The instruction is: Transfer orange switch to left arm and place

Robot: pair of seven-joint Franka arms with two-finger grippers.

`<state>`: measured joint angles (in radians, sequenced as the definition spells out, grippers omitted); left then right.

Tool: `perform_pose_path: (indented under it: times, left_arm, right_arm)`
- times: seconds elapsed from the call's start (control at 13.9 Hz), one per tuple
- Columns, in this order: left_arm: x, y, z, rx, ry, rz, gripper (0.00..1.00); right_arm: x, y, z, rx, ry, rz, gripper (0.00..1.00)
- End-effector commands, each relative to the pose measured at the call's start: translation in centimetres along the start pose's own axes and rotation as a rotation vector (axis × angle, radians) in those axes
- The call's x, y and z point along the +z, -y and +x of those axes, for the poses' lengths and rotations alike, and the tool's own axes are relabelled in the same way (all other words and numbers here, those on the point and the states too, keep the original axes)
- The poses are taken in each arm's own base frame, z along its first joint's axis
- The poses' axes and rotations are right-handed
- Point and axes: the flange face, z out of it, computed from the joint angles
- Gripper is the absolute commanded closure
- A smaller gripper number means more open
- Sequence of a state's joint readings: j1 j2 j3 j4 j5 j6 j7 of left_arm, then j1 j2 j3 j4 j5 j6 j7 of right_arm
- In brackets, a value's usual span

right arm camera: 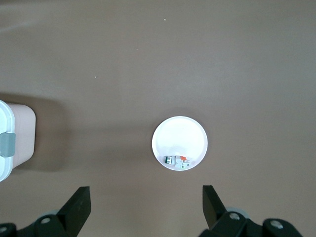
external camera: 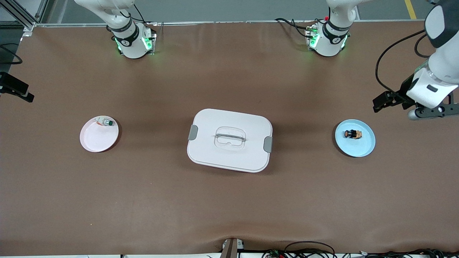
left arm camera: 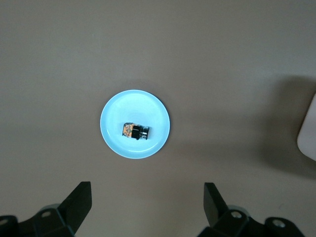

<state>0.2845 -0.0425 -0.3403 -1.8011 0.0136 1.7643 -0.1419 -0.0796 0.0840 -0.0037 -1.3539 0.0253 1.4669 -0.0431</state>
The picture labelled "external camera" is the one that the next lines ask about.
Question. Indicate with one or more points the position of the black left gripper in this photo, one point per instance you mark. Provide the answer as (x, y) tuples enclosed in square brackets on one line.
[(405, 90)]

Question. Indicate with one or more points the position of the orange and black push-button switch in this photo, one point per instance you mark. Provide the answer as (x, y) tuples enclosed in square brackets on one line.
[(353, 134)]

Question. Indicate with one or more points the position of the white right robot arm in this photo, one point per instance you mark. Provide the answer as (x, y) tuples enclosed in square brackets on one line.
[(132, 43)]

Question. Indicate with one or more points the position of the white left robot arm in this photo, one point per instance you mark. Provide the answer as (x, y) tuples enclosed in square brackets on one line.
[(437, 79)]

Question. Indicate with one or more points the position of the gray box latch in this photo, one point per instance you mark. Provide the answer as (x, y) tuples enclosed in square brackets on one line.
[(193, 132), (268, 144)]

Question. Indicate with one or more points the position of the white lidded storage box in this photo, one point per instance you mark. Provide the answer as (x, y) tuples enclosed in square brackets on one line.
[(229, 157)]

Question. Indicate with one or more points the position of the light blue round plate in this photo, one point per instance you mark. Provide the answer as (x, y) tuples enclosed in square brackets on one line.
[(355, 148)]

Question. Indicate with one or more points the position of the white circuit breaker green lever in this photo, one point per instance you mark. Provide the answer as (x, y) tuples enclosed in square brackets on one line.
[(105, 122)]

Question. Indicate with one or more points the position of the pink round plate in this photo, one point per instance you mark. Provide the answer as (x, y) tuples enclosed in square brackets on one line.
[(98, 141)]

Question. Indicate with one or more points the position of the aluminium frame profile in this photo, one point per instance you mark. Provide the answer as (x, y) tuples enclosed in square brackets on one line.
[(25, 16)]

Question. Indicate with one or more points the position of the brown wedge bracket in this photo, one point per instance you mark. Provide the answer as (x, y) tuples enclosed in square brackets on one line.
[(231, 248)]

